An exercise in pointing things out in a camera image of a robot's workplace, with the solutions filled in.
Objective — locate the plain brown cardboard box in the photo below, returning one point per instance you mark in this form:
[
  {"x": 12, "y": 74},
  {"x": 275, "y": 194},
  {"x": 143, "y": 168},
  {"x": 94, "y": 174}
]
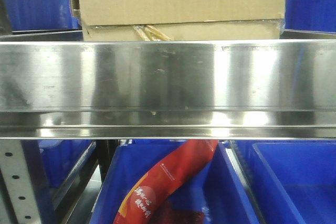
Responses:
[{"x": 138, "y": 20}]

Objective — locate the blue plastic bin lower middle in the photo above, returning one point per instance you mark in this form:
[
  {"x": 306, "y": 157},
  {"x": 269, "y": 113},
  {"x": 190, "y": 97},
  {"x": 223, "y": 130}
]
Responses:
[{"x": 214, "y": 195}]

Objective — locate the blue plastic bin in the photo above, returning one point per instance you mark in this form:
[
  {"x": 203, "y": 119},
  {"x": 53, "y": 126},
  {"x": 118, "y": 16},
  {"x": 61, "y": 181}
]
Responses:
[
  {"x": 310, "y": 15},
  {"x": 214, "y": 195},
  {"x": 59, "y": 157},
  {"x": 292, "y": 181},
  {"x": 40, "y": 15}
]

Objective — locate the stainless steel shelf rack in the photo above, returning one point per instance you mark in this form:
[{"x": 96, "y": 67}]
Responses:
[{"x": 233, "y": 90}]

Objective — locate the red printed package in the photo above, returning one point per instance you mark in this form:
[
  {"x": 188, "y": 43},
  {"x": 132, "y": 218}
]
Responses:
[{"x": 163, "y": 179}]

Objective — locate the blue plastic bin lower left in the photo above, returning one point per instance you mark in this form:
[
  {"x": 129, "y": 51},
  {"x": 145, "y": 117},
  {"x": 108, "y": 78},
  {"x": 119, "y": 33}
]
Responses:
[{"x": 59, "y": 157}]

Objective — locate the blue plastic bin lower right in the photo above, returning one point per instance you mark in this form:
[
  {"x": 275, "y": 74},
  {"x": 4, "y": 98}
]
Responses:
[{"x": 292, "y": 181}]

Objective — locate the blue plastic bin upper left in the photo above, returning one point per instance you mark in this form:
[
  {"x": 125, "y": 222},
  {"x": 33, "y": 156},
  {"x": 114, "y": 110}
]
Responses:
[{"x": 40, "y": 15}]

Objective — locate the blue plastic bin upper right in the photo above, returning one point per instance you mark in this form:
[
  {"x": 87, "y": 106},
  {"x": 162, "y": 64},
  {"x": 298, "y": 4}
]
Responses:
[{"x": 310, "y": 15}]

